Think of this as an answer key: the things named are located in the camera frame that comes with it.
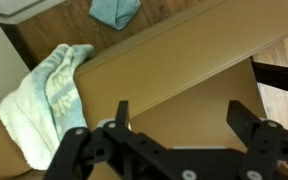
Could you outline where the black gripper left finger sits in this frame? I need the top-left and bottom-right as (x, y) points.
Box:
(43, 99), (198, 180)

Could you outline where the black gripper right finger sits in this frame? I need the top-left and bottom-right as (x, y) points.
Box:
(226, 99), (288, 180)

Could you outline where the light blue towel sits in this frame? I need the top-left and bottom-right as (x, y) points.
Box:
(87, 0), (143, 31)

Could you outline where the black stand leg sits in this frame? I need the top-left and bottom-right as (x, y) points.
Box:
(249, 57), (288, 98)

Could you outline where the white blue patterned towel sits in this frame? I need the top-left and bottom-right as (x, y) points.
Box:
(0, 42), (96, 172)

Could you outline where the cardboard box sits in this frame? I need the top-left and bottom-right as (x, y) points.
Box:
(0, 0), (288, 180)

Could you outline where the white shower threshold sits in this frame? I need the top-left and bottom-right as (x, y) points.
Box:
(0, 0), (67, 25)

